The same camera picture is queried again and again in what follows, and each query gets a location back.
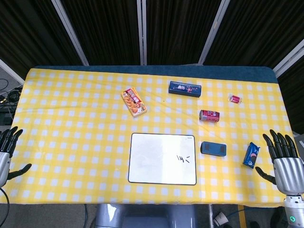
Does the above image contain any white power plug socket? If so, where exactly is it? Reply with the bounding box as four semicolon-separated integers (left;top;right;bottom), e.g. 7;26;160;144
213;212;229;226

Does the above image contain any yellow white checkered tablecloth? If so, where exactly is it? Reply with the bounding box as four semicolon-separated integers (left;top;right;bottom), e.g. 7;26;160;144
0;68;300;205

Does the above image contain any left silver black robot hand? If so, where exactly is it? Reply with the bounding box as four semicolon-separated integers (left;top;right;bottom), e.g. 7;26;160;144
0;126;32;188

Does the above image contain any blue cable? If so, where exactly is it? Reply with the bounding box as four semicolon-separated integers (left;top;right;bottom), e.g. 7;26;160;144
225;208;247;218

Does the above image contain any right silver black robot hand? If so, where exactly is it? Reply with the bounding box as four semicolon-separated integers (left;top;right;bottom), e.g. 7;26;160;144
255;129;304;196

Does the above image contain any black cable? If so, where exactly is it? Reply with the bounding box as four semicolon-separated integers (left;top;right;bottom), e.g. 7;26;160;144
0;187;10;205

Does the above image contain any red soda can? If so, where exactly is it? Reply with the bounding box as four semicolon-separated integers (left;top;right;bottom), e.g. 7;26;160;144
199;109;220;124

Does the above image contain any orange curry snack box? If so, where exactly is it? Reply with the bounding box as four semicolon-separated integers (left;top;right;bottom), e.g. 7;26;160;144
121;87;148;118

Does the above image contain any blue oreo cookie pack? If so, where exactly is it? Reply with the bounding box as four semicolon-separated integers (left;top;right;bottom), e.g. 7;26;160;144
242;142;261;170

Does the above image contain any white board with black frame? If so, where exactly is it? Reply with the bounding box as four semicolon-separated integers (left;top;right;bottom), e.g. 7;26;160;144
128;133;197;186

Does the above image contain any dark whiteboard eraser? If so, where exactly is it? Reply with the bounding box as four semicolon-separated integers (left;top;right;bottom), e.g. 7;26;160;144
200;141;227;157

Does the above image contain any grey robot torso base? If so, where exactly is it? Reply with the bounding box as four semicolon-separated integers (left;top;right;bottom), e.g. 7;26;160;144
94;203;200;228

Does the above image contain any dark blue long box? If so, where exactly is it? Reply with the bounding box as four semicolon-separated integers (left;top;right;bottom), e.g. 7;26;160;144
168;81;202;98

